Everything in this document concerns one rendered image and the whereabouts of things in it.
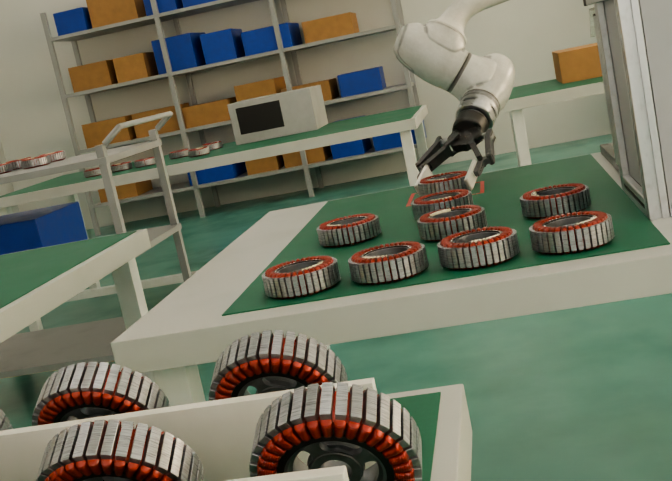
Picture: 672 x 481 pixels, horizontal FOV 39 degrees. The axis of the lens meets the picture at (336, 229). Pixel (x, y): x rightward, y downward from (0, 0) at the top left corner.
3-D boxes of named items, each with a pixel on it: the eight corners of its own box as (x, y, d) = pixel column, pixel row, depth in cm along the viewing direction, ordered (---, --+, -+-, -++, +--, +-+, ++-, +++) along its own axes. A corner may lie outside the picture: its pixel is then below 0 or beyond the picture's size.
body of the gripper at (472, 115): (450, 111, 212) (437, 137, 207) (484, 105, 207) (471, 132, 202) (462, 136, 216) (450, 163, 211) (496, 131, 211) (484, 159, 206)
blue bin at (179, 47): (175, 72, 863) (168, 40, 858) (212, 64, 855) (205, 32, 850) (158, 75, 823) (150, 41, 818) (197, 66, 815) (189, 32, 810)
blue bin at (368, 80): (346, 95, 843) (342, 73, 839) (386, 87, 837) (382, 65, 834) (341, 97, 802) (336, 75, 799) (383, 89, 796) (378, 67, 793)
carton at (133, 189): (117, 195, 894) (112, 176, 891) (153, 188, 888) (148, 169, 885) (100, 203, 856) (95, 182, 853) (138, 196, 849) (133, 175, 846)
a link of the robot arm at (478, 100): (491, 86, 210) (483, 103, 207) (506, 118, 215) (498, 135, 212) (455, 92, 216) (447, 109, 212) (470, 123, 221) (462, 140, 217)
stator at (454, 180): (435, 189, 208) (431, 173, 207) (481, 184, 201) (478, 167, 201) (411, 201, 199) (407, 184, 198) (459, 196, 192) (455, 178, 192)
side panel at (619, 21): (622, 190, 165) (593, 3, 159) (640, 187, 164) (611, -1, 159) (649, 220, 138) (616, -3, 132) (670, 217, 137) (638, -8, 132)
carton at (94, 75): (91, 90, 878) (85, 67, 874) (127, 82, 872) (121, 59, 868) (73, 93, 839) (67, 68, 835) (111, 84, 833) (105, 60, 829)
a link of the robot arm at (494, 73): (490, 130, 220) (440, 103, 220) (508, 89, 229) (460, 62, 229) (511, 101, 211) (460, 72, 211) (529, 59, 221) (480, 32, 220)
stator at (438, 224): (501, 227, 154) (497, 204, 153) (444, 245, 149) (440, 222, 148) (462, 223, 164) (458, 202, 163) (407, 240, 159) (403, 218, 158)
